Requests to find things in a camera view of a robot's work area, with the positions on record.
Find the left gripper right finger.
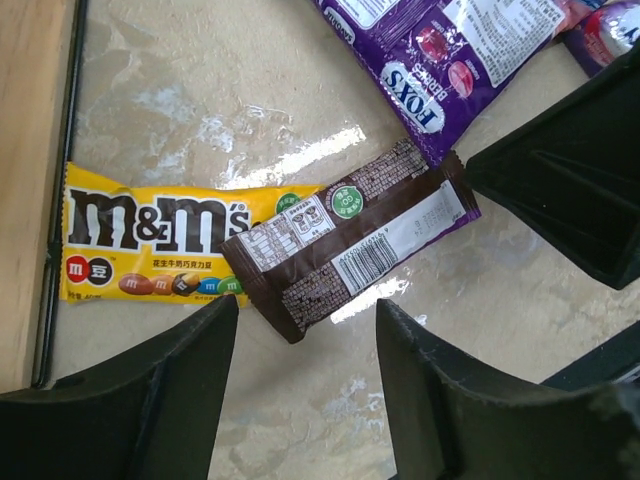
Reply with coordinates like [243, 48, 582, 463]
[376, 300, 639, 479]

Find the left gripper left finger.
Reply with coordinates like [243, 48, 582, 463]
[1, 296, 238, 479]

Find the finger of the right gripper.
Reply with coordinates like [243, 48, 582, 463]
[542, 322, 640, 388]
[466, 47, 639, 290]

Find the brown chocolate bag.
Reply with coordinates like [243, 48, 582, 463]
[221, 139, 480, 344]

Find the purple Fox's candy bag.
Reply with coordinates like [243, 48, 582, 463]
[312, 0, 586, 169]

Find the yellow M&M's bag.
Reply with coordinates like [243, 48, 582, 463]
[59, 163, 320, 305]

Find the wood and wire shelf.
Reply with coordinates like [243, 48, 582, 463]
[1, 1, 86, 393]

